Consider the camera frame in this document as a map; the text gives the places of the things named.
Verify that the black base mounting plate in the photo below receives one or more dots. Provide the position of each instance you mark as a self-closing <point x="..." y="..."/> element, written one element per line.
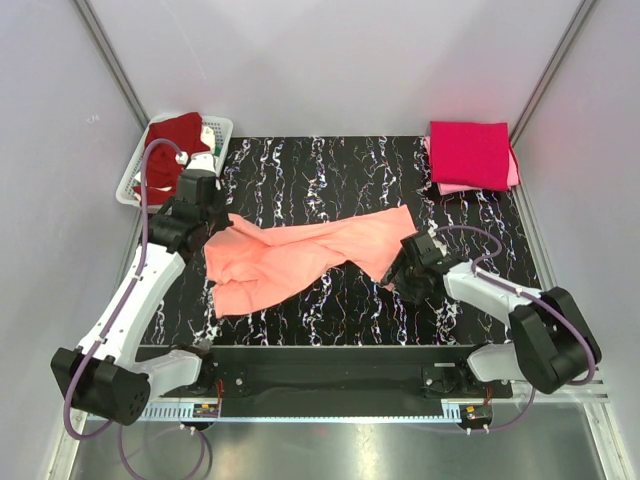
<point x="311" y="383"/>

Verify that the salmon pink t shirt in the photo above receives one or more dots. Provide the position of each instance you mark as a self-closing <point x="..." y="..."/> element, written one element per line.
<point x="253" y="269"/>

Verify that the folded light pink t shirt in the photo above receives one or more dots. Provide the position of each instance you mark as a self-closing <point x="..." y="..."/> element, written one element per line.
<point x="511" y="179"/>

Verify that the folded magenta t shirt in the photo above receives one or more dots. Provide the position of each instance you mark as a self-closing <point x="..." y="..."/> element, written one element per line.
<point x="470" y="155"/>

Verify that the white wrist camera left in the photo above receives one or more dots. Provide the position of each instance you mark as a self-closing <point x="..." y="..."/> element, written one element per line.
<point x="199" y="161"/>

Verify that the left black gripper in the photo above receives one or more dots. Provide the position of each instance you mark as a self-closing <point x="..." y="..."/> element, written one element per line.
<point x="224" y="220"/>

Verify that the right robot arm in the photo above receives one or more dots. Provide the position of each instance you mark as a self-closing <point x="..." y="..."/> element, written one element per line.
<point x="551" y="344"/>

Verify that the dark red t shirt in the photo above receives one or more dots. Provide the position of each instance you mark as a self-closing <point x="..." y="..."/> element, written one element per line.
<point x="181" y="131"/>

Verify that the black marbled table mat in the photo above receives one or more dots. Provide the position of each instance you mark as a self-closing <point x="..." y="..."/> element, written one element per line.
<point x="278" y="181"/>

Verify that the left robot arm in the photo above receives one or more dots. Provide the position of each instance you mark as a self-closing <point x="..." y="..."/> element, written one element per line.
<point x="101" y="375"/>

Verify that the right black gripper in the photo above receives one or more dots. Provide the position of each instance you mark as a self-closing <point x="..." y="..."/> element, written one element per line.
<point x="401" y="262"/>

